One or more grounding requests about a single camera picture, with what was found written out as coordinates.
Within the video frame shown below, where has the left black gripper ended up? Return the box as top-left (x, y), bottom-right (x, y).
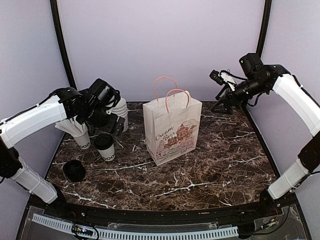
top-left (79, 102), bottom-right (125, 136)

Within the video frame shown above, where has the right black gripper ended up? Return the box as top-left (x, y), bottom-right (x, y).
top-left (211, 76), bottom-right (268, 114)

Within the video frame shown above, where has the stack of white paper cups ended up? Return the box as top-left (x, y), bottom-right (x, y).
top-left (111, 97), bottom-right (129, 132)

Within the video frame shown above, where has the single black cup lid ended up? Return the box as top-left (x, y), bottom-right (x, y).
top-left (93, 133), bottom-right (114, 151)

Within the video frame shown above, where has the single white paper cup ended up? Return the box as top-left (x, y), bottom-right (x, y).
top-left (96, 144), bottom-right (116, 162)

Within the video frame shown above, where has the stack of black lids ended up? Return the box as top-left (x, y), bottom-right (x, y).
top-left (62, 159), bottom-right (86, 182)

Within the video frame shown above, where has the printed paper takeout bag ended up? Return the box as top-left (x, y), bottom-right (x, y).
top-left (142, 83), bottom-right (203, 166)

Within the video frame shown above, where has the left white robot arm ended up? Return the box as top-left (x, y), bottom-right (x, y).
top-left (0, 85), bottom-right (124, 218)

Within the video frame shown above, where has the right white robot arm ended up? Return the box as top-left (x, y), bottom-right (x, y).
top-left (209, 63), bottom-right (320, 217)

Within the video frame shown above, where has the white cup holding straws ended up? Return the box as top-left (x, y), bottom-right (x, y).
top-left (72, 130), bottom-right (91, 150)

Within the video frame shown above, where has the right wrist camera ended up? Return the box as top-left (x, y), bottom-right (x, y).
top-left (239, 53), bottom-right (263, 78)

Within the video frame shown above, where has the white slotted cable duct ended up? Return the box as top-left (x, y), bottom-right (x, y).
top-left (31, 213), bottom-right (239, 240)

